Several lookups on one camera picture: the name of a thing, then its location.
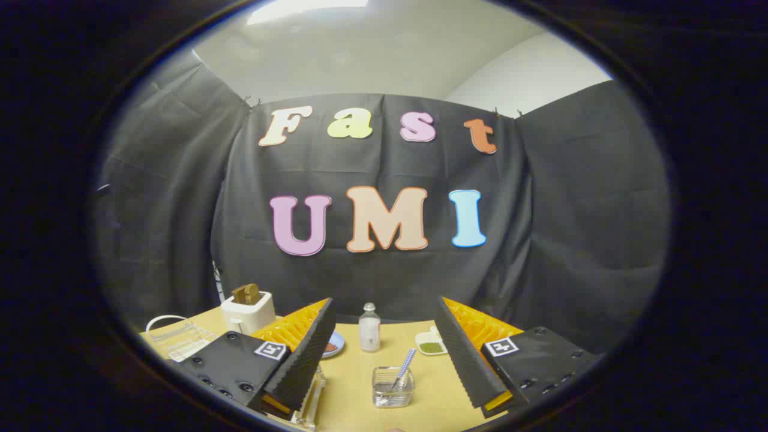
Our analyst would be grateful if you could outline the white backdrop stand pole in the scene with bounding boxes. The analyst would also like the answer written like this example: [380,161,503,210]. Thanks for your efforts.
[211,261,227,304]

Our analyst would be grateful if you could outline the white wire dish rack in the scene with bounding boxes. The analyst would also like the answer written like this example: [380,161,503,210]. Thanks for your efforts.
[146,314,328,430]

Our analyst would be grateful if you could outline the blue plate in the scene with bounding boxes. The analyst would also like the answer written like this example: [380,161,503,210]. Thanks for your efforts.
[321,331,346,359]

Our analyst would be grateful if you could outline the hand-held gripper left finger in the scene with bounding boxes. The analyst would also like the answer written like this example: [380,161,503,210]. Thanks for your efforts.
[170,298,337,421]

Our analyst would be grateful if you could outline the white toaster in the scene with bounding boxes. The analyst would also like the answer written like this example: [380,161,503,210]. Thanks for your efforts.
[220,291,277,335]

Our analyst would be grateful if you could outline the metal wire basket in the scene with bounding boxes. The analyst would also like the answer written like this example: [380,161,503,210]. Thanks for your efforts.
[372,366,416,409]

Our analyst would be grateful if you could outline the blue checkered white spoon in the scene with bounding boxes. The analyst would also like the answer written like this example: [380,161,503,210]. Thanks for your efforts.
[391,349,416,391]

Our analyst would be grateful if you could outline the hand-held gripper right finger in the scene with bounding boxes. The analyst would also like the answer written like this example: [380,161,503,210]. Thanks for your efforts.
[433,296,604,419]

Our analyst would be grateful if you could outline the white divided dish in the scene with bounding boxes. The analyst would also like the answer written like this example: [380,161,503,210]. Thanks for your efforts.
[415,327,448,356]

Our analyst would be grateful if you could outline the clear plastic bottle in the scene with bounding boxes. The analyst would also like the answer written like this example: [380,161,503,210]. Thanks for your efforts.
[359,302,381,353]

